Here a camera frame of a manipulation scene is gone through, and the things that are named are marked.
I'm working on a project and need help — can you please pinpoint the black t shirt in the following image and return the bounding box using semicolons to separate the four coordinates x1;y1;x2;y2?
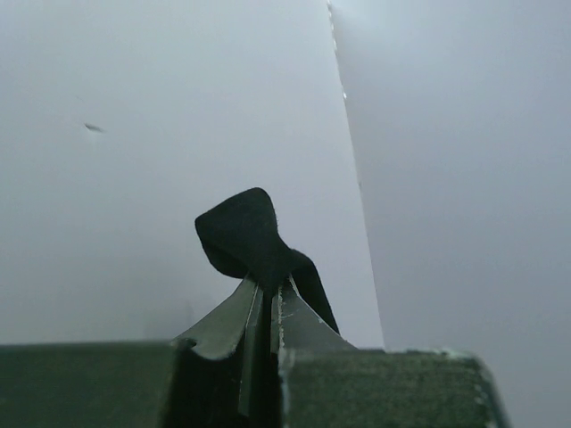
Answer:
194;187;340;333

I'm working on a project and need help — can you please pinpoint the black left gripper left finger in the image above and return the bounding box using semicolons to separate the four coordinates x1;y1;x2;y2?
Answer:
171;277;263;427

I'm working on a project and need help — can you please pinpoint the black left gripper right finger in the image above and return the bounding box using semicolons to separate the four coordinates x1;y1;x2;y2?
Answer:
271;277;356;427

